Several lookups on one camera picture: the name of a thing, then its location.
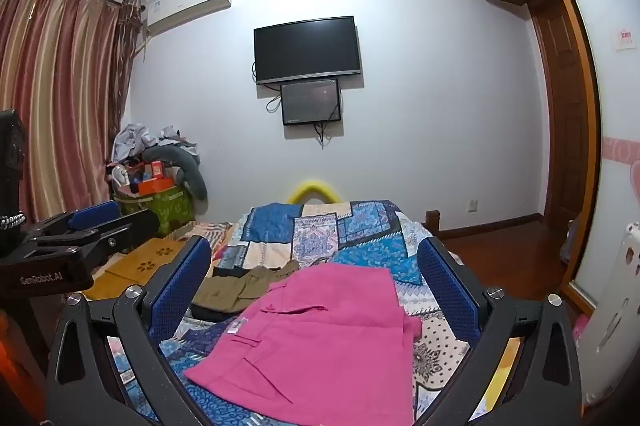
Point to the white wall socket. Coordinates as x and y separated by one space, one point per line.
472 206

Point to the white air conditioner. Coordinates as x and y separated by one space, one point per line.
187 3

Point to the frosted wardrobe sliding door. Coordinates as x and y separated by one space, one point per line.
610 105

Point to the orange box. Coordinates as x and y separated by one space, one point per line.
155 186

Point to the wooden bed post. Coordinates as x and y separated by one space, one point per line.
432 223

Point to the grey plush pillow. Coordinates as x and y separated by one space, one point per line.
192 176

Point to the white curved panel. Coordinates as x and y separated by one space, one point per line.
612 306

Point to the yellow curved cushion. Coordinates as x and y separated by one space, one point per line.
312 188

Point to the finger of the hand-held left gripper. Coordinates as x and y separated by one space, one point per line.
135 228
95 215

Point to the small black wall monitor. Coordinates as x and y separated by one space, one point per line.
310 101

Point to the pile of grey clothes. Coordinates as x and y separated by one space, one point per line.
135 140

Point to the blue patchwork quilt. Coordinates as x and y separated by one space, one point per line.
370 236

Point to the striped pink curtain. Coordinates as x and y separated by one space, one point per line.
60 105

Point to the wooden door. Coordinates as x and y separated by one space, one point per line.
565 115

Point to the black wall television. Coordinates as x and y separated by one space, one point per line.
307 50

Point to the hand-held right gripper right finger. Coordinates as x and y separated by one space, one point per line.
447 286

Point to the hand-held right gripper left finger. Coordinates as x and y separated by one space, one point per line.
182 286

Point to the olive green pants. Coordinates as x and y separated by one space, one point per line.
235 291

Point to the pink pants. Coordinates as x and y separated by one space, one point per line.
320 346

